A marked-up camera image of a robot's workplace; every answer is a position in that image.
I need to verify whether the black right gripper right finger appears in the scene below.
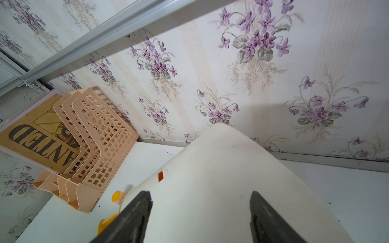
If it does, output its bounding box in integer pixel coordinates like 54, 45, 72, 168
250, 191, 305, 243

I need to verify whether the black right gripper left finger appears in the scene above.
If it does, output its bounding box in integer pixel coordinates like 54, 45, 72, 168
92, 191, 153, 243

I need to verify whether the white oval drawer cabinet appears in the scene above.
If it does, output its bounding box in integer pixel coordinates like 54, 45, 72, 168
124, 124, 352, 243

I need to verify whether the beige desk file organizer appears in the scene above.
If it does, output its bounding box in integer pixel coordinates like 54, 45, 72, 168
33, 87, 139, 213

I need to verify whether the wanted poster book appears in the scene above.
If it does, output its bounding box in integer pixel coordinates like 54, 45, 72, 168
1, 91, 80, 173

